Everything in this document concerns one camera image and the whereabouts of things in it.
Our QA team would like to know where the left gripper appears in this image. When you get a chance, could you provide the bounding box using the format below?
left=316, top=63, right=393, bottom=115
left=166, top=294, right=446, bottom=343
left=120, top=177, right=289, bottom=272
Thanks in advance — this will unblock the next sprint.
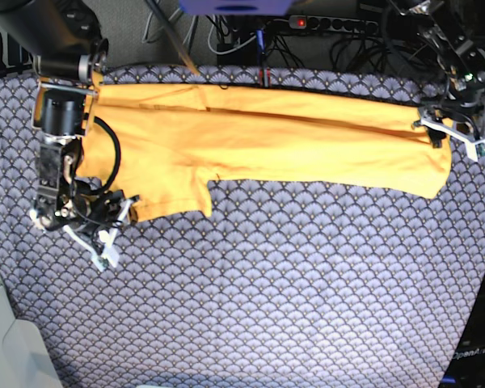
left=412, top=100, right=485, bottom=149

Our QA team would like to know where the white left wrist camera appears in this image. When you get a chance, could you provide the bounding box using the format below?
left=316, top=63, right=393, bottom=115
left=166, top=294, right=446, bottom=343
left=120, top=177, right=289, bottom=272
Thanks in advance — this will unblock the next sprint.
left=466, top=138, right=485, bottom=162

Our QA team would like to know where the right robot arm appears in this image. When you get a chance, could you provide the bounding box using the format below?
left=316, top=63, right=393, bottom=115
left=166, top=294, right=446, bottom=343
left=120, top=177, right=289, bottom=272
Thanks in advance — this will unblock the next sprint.
left=0, top=0, right=138, bottom=272

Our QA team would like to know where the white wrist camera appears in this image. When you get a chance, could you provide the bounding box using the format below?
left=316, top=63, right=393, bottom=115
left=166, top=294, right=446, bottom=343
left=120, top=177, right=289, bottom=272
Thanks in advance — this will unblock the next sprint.
left=91, top=246, right=120, bottom=272
left=466, top=138, right=485, bottom=162

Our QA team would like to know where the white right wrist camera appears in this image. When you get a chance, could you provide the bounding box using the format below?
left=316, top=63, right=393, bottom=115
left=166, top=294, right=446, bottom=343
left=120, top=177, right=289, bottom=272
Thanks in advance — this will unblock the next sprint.
left=91, top=246, right=120, bottom=272

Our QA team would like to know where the grey chair seat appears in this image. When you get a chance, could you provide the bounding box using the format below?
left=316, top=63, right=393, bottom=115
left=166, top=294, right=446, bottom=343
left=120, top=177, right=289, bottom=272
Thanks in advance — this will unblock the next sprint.
left=0, top=277, right=61, bottom=387

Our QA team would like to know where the black OpenArm box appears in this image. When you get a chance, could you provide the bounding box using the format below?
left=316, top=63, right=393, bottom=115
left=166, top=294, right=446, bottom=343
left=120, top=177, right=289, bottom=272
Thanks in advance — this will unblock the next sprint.
left=440, top=275, right=485, bottom=387

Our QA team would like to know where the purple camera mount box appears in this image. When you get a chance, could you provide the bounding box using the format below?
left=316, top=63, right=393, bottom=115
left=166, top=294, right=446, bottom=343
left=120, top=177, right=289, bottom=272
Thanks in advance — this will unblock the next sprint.
left=179, top=0, right=293, bottom=16

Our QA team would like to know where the red black table clamp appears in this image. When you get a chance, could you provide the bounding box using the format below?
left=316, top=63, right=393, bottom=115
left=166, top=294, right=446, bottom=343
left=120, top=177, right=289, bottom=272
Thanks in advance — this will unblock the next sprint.
left=259, top=68, right=271, bottom=89

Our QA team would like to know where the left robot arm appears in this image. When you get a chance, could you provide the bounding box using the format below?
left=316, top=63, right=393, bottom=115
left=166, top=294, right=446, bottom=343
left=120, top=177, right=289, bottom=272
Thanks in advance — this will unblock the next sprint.
left=383, top=1, right=485, bottom=162

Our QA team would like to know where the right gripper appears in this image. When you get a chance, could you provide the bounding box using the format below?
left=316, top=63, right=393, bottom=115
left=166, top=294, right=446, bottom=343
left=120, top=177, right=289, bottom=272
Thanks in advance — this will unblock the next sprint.
left=28, top=190, right=140, bottom=262

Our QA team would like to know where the blue clamp handle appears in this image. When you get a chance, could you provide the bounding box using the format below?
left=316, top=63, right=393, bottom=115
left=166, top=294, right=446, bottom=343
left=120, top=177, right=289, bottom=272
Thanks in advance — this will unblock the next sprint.
left=255, top=29, right=265, bottom=66

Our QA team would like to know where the black power strip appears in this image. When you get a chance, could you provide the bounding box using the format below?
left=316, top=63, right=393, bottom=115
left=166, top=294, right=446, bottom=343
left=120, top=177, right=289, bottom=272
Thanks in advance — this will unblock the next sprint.
left=288, top=15, right=380, bottom=35

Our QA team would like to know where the blue fan-pattern tablecloth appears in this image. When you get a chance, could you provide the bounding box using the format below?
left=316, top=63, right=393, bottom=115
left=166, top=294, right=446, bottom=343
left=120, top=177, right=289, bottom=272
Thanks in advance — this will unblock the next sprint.
left=0, top=75, right=485, bottom=387

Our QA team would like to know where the yellow T-shirt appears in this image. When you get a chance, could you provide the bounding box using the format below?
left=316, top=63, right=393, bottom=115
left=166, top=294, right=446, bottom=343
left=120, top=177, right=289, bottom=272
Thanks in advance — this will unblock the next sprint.
left=78, top=84, right=452, bottom=221

